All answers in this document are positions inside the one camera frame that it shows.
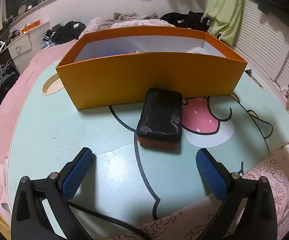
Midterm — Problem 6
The orange box on cabinet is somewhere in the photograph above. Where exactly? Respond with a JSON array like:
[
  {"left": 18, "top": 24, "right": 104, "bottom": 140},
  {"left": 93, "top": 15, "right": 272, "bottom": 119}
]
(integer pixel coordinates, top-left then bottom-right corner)
[{"left": 21, "top": 20, "right": 40, "bottom": 34}]

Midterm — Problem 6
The white drawer cabinet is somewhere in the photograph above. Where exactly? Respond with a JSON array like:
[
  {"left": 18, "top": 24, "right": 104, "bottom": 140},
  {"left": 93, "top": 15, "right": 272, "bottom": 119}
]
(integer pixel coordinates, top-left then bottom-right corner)
[{"left": 8, "top": 22, "right": 50, "bottom": 74}]

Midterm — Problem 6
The green hanging cloth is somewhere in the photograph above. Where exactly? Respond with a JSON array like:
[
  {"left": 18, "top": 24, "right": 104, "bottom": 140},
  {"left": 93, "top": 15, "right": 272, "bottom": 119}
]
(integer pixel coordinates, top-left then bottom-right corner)
[{"left": 203, "top": 0, "right": 243, "bottom": 46}]

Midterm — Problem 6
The black clothes pile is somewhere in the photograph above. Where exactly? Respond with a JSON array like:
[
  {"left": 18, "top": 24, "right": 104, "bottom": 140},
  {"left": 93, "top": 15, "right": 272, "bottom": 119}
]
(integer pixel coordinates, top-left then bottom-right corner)
[
  {"left": 42, "top": 21, "right": 86, "bottom": 48},
  {"left": 160, "top": 11, "right": 211, "bottom": 31}
]

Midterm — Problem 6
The black cable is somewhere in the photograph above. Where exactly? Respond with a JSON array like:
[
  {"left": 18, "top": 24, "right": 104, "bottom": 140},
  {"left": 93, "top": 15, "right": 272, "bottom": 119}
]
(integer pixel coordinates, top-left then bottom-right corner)
[{"left": 66, "top": 201, "right": 152, "bottom": 240}]

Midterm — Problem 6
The black clothes pile left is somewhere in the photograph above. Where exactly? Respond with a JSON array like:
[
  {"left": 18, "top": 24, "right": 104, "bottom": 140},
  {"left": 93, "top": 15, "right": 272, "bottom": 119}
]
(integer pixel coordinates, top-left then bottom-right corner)
[{"left": 42, "top": 21, "right": 86, "bottom": 48}]

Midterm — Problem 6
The black mesh orange pouch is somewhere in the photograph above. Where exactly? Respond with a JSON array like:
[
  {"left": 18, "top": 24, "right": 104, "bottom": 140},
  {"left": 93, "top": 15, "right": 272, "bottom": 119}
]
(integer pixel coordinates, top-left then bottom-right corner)
[{"left": 136, "top": 88, "right": 182, "bottom": 150}]

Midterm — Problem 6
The pink floral blanket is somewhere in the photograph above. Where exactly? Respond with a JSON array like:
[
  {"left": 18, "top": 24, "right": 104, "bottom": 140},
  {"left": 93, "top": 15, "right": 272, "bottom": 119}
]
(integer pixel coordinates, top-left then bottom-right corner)
[{"left": 0, "top": 41, "right": 76, "bottom": 239}]

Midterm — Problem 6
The orange cardboard box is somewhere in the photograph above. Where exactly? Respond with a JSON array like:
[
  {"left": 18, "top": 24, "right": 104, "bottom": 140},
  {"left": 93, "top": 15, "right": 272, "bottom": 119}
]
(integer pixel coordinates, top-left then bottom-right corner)
[{"left": 56, "top": 26, "right": 247, "bottom": 109}]

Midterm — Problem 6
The black clothes pile right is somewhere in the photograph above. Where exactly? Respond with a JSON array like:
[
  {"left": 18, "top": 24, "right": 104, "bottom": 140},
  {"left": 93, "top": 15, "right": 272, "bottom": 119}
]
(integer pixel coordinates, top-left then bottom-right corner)
[{"left": 160, "top": 11, "right": 211, "bottom": 31}]

